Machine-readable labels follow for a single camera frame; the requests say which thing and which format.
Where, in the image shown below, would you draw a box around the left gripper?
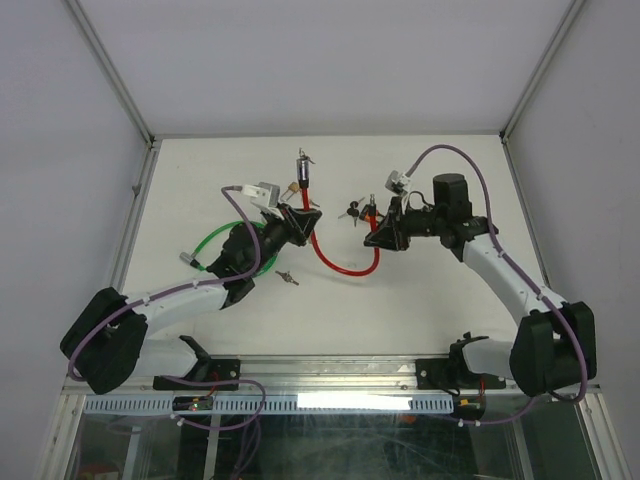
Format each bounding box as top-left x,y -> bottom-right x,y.
248,202 -> 321,276

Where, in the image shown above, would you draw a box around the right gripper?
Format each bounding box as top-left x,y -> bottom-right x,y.
363,196 -> 445,251

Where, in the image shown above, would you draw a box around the red cable lock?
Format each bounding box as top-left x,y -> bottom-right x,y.
296,154 -> 380,277

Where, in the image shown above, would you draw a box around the small brass padlock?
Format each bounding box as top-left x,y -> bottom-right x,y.
281,182 -> 301,202

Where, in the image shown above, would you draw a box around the black head keys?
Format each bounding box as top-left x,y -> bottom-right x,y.
338,197 -> 364,225

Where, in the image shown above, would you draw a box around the green cable lock keys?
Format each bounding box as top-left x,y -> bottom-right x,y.
276,271 -> 299,286

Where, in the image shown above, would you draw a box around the green cable lock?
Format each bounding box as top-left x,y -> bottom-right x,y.
179,221 -> 277,276

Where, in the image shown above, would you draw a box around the orange black padlock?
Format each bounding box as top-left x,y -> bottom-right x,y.
358,205 -> 384,223

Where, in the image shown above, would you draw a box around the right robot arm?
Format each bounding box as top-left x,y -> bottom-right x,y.
364,171 -> 597,397

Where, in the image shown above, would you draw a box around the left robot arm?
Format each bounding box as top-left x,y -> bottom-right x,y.
60,204 -> 322,394

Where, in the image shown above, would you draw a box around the red cable lock keys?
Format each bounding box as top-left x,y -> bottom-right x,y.
298,147 -> 316,165

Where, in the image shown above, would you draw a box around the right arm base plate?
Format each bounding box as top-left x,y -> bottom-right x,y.
414,357 -> 506,391

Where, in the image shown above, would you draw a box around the aluminium mounting rail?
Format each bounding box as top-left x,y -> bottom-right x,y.
64,352 -> 599,396

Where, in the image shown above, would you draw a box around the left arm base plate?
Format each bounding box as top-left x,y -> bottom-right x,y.
152,357 -> 241,392

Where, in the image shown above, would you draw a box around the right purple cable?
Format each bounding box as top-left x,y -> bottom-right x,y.
402,144 -> 589,426

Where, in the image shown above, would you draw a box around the slotted cable duct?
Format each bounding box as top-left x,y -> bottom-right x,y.
82,394 -> 456,416

